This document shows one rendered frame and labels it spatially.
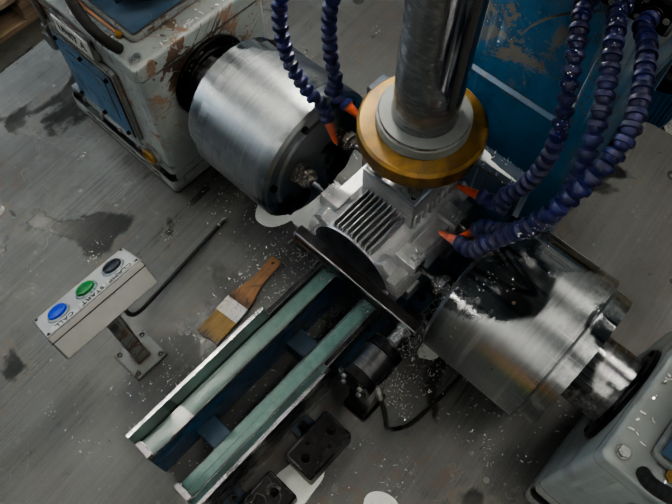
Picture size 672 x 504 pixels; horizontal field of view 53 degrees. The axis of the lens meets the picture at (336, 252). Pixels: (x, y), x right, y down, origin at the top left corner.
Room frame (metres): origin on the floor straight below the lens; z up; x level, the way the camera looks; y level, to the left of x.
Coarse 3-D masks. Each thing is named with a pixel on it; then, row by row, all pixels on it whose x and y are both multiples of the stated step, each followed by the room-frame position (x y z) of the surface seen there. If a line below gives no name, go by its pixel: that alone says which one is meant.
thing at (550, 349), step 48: (528, 240) 0.43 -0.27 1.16; (480, 288) 0.36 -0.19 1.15; (528, 288) 0.36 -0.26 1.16; (576, 288) 0.36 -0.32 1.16; (432, 336) 0.33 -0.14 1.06; (480, 336) 0.31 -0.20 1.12; (528, 336) 0.30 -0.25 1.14; (576, 336) 0.29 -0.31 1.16; (480, 384) 0.26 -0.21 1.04; (528, 384) 0.25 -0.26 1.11; (576, 384) 0.26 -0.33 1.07; (624, 384) 0.25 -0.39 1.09
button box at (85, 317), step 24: (120, 264) 0.43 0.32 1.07; (144, 264) 0.43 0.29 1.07; (96, 288) 0.39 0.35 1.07; (120, 288) 0.39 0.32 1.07; (144, 288) 0.40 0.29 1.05; (72, 312) 0.35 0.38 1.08; (96, 312) 0.36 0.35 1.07; (120, 312) 0.37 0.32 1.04; (48, 336) 0.31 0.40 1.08; (72, 336) 0.32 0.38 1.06
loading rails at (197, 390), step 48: (336, 288) 0.49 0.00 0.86; (240, 336) 0.37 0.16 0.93; (288, 336) 0.40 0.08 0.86; (336, 336) 0.38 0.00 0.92; (192, 384) 0.29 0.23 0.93; (240, 384) 0.31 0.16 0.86; (288, 384) 0.30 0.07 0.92; (144, 432) 0.22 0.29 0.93; (192, 432) 0.23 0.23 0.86; (240, 432) 0.22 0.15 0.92; (288, 432) 0.24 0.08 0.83; (192, 480) 0.15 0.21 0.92; (240, 480) 0.16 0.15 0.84
